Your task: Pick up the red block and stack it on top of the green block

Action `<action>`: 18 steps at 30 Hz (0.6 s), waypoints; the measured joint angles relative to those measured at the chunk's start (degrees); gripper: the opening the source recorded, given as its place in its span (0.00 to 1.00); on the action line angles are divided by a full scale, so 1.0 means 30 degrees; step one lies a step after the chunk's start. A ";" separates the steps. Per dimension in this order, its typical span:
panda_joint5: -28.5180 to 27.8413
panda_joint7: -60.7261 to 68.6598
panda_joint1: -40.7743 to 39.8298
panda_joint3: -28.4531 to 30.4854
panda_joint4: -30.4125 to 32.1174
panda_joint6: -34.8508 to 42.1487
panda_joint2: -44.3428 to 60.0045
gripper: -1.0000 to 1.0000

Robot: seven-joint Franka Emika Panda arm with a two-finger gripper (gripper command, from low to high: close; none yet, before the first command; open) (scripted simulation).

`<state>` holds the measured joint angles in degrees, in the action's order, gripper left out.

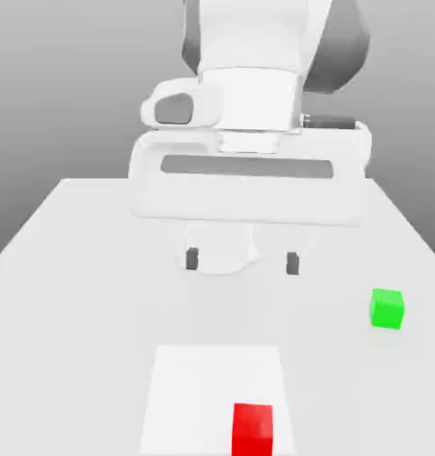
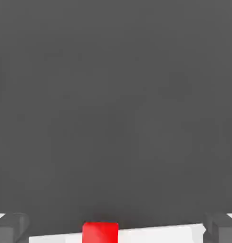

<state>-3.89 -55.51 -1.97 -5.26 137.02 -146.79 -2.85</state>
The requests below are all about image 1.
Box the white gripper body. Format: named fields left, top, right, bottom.
left=127, top=121, right=374, bottom=229

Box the small green cube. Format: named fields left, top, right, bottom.
left=368, top=288, right=406, bottom=331

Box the small red cube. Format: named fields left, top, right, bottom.
left=231, top=402, right=275, bottom=456

